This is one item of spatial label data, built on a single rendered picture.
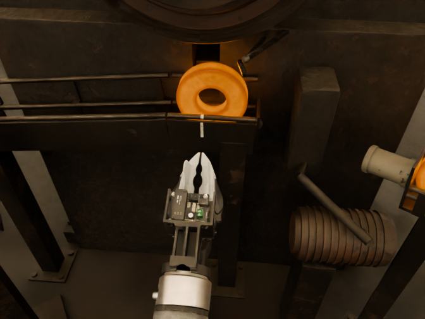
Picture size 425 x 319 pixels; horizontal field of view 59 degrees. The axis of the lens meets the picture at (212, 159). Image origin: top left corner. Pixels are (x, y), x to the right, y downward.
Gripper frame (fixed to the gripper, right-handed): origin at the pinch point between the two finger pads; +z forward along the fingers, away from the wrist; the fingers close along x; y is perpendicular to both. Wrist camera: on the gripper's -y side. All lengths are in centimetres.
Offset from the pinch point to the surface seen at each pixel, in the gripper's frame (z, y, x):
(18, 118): 14.5, -11.7, 44.1
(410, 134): 79, -104, -92
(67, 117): 14.8, -10.6, 32.2
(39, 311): -20, -71, 55
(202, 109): 18.1, -9.4, 2.1
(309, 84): 18.9, -0.5, -19.6
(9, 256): -2, -78, 75
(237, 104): 18.3, -7.3, -5.7
